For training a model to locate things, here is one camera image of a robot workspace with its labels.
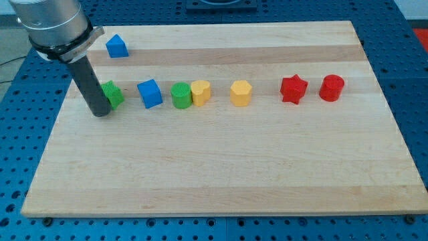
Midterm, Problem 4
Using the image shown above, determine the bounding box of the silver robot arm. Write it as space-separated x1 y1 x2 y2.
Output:
9 0 112 117

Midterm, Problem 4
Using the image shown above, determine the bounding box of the red star block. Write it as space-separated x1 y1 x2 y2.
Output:
280 74 308 104

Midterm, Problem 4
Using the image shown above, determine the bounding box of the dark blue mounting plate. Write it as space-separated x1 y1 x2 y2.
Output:
186 0 257 11

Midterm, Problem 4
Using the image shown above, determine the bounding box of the green star block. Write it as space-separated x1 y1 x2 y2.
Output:
101 80 124 110

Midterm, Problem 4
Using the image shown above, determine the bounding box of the light wooden board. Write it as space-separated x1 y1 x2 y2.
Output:
21 21 427 218

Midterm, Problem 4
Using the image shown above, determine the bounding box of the blue cube block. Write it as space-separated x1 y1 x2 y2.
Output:
137 79 163 108

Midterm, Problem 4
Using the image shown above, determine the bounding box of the red cylinder block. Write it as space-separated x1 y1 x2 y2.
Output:
319 74 345 102

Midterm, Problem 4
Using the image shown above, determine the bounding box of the black cable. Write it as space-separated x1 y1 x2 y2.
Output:
0 55 27 84

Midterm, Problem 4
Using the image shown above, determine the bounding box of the blue triangle block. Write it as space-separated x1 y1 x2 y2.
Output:
106 34 129 58

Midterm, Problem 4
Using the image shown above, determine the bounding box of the yellow hexagon block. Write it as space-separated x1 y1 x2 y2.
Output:
230 80 252 107

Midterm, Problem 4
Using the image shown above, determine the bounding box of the yellow heart block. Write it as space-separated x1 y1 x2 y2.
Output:
191 80 211 106

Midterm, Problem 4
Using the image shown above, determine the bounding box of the green cylinder block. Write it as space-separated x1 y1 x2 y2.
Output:
171 82 192 109

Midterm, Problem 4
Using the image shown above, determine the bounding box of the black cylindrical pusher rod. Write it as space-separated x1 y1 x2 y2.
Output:
66 56 112 117

